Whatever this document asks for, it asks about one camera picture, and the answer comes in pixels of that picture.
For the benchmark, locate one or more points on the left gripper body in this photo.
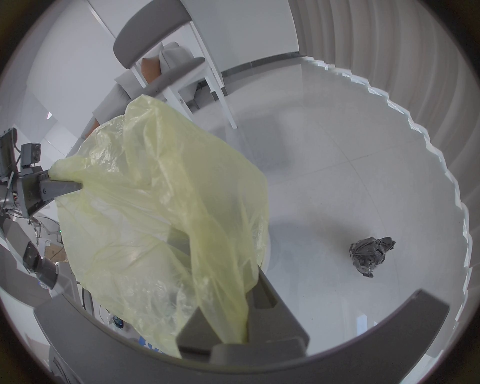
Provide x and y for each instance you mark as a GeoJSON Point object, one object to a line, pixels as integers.
{"type": "Point", "coordinates": [32, 191]}

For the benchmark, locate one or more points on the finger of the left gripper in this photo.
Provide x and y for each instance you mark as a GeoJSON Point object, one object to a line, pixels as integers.
{"type": "Point", "coordinates": [56, 189]}

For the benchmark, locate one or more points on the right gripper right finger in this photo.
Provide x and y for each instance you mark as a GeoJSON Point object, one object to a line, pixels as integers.
{"type": "Point", "coordinates": [273, 318]}

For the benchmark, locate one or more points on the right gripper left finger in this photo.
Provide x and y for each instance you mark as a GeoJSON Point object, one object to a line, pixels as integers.
{"type": "Point", "coordinates": [198, 333]}

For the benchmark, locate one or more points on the yellow plastic bag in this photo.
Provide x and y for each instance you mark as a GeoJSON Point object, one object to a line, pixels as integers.
{"type": "Point", "coordinates": [157, 195]}

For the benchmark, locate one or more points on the black plastic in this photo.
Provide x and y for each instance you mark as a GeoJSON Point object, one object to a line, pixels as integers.
{"type": "Point", "coordinates": [369, 253]}

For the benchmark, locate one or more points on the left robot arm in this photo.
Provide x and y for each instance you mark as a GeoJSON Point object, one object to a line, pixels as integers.
{"type": "Point", "coordinates": [7, 150]}

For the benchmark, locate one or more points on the orange cushion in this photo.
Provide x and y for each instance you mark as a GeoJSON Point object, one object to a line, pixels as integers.
{"type": "Point", "coordinates": [150, 69]}
{"type": "Point", "coordinates": [91, 129]}

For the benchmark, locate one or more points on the grey sofa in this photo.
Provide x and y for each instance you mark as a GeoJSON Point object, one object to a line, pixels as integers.
{"type": "Point", "coordinates": [112, 101]}

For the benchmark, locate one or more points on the grey and white chair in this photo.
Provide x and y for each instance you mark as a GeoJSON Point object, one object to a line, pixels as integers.
{"type": "Point", "coordinates": [150, 26]}

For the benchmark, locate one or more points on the beige curtain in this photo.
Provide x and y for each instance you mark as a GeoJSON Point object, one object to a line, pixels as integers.
{"type": "Point", "coordinates": [393, 56]}

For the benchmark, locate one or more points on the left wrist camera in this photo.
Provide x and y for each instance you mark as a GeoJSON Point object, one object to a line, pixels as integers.
{"type": "Point", "coordinates": [30, 153]}

